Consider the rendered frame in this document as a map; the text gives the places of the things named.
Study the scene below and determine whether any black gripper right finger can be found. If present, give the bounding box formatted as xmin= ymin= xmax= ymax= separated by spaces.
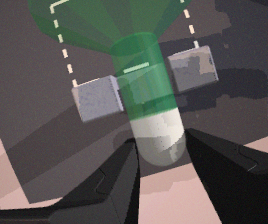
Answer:
xmin=183 ymin=128 xmax=268 ymax=224

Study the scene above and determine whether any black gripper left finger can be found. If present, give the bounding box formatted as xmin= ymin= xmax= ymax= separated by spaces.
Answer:
xmin=0 ymin=137 xmax=141 ymax=224

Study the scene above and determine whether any dark grey mat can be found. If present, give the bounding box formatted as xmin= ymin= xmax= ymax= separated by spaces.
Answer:
xmin=0 ymin=0 xmax=268 ymax=204

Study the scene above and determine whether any green glass bottle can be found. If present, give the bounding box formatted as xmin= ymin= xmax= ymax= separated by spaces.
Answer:
xmin=28 ymin=0 xmax=191 ymax=165

